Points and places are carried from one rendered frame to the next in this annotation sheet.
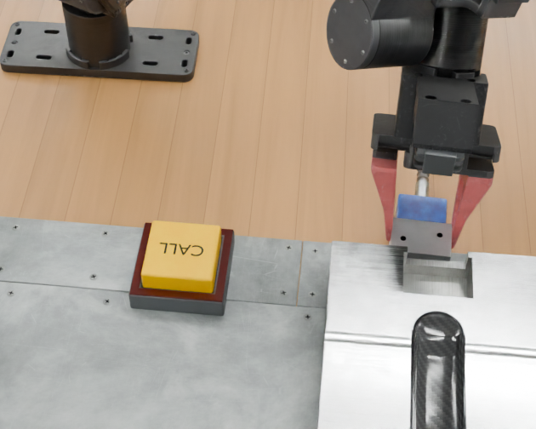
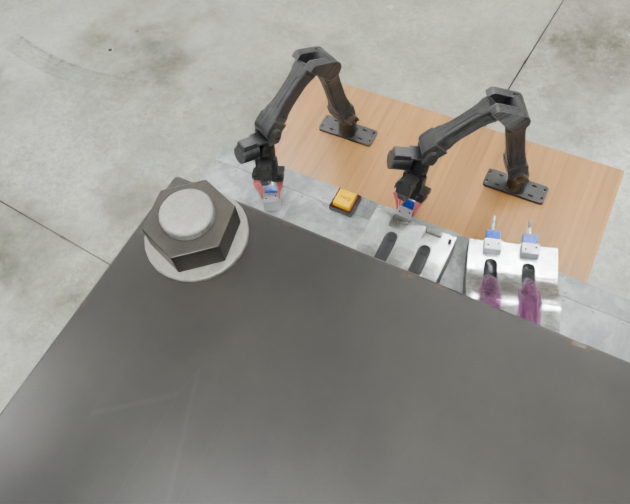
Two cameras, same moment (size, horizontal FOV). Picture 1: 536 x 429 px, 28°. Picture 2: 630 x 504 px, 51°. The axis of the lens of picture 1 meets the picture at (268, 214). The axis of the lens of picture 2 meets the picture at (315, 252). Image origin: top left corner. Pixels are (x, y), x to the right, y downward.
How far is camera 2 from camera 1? 1.26 m
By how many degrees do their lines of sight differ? 20
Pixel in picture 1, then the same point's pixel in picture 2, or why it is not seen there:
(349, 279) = (376, 218)
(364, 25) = (392, 160)
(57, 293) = (313, 199)
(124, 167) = (341, 169)
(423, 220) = (408, 207)
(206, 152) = (365, 170)
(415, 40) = (405, 165)
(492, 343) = (402, 243)
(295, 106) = not seen: hidden behind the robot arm
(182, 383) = (334, 231)
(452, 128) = (404, 190)
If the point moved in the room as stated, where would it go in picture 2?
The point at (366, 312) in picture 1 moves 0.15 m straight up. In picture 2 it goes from (376, 227) to (376, 200)
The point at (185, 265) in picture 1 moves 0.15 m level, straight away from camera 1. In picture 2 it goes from (344, 202) to (355, 165)
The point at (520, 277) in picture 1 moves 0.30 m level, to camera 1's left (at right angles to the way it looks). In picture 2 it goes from (418, 229) to (326, 201)
